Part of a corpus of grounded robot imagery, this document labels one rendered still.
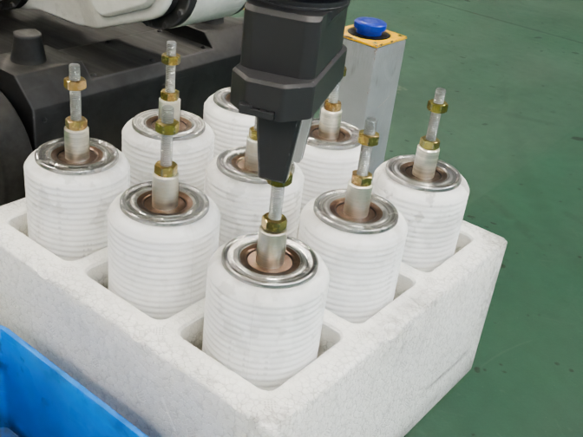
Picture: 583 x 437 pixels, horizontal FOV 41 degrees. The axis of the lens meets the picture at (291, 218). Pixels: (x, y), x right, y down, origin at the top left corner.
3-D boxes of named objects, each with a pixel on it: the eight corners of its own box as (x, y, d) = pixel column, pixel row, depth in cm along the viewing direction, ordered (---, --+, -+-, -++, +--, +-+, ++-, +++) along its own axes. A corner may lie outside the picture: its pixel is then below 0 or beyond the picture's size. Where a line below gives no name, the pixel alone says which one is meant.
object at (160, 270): (189, 412, 70) (199, 243, 62) (91, 387, 72) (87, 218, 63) (222, 348, 79) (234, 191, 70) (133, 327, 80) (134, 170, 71)
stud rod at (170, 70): (173, 115, 80) (175, 43, 76) (163, 114, 80) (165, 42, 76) (174, 112, 80) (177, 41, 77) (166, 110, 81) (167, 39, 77)
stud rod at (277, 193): (278, 242, 60) (289, 153, 56) (277, 249, 59) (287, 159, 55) (265, 240, 60) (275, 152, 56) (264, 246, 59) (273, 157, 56)
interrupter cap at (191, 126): (206, 145, 78) (206, 139, 78) (129, 141, 77) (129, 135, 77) (204, 115, 85) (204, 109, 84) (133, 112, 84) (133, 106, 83)
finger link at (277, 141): (253, 172, 56) (260, 90, 53) (296, 181, 55) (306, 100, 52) (245, 180, 54) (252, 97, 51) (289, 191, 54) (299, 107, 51)
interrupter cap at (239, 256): (234, 231, 64) (235, 224, 64) (324, 249, 63) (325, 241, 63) (208, 280, 58) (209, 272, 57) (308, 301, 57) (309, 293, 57)
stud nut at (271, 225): (287, 223, 60) (289, 213, 59) (284, 234, 58) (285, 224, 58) (262, 218, 60) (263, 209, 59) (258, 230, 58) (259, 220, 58)
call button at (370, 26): (345, 35, 96) (348, 18, 95) (363, 30, 99) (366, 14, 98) (372, 43, 94) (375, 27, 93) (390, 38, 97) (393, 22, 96)
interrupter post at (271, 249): (258, 253, 62) (261, 217, 60) (287, 259, 61) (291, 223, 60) (251, 269, 60) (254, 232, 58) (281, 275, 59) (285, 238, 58)
